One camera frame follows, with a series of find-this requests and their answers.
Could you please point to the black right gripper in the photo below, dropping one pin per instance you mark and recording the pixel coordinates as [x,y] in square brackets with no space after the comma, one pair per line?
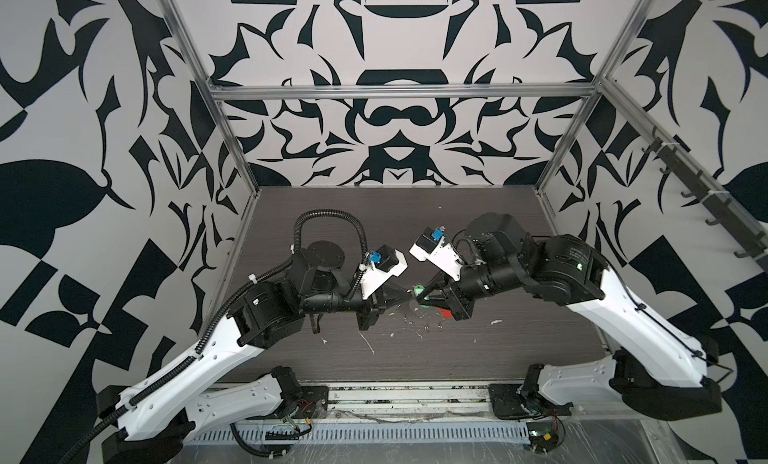
[454,298]

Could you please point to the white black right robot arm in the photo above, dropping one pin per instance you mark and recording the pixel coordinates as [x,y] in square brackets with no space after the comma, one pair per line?
[657,371]

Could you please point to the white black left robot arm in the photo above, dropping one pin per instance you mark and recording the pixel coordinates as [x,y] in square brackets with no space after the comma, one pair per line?
[155,418]

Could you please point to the black wall hook rack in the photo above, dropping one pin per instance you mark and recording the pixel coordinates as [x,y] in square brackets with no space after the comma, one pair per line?
[725,210]

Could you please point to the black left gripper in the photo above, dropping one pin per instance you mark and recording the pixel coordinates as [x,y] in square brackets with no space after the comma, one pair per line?
[366,307]

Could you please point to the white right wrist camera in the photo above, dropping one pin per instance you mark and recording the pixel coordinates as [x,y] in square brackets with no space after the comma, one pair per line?
[433,246]

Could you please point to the white slotted cable duct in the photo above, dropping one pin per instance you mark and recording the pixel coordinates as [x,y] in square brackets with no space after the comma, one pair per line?
[325,433]

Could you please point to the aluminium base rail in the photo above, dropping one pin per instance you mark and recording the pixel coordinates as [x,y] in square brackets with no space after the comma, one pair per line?
[403,402]

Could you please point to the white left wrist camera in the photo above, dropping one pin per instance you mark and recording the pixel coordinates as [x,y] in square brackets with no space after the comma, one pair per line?
[381,265]

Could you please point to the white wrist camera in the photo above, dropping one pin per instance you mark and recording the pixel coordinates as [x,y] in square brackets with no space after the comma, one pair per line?
[433,246]
[381,265]

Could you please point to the green key tag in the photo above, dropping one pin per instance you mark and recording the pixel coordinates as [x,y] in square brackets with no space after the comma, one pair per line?
[417,291]

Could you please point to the red handled wire keyring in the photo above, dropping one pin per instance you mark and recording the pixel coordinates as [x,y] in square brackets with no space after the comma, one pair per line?
[421,319]

